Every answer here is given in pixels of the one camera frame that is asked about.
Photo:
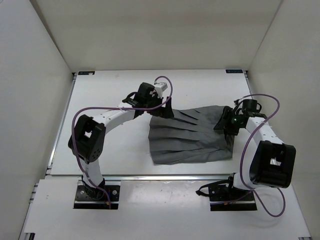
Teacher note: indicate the left blue table label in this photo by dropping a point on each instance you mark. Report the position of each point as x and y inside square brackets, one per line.
[86, 73]

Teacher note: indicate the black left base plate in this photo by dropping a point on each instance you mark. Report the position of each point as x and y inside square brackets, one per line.
[95, 199]

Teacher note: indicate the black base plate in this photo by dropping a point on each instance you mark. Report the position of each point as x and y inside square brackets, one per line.
[95, 199]
[223, 197]

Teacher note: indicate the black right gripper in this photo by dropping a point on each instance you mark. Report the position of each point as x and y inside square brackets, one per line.
[225, 119]

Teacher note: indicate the blue table label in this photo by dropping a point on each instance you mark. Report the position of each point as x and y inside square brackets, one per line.
[234, 71]
[86, 73]

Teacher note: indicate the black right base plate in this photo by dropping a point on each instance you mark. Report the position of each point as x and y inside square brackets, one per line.
[223, 197]

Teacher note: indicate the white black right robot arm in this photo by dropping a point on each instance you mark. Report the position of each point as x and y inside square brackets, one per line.
[272, 164]

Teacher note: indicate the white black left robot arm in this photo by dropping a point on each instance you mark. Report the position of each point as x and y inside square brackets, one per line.
[88, 132]

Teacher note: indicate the grey pleated skirt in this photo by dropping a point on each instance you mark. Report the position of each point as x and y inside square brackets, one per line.
[189, 137]

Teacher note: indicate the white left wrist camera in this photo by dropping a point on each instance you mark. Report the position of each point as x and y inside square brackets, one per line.
[160, 86]

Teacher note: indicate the right blue table label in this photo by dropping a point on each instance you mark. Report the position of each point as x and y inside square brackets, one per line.
[234, 71]

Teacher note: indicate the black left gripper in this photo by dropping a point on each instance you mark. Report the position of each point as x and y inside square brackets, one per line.
[168, 112]

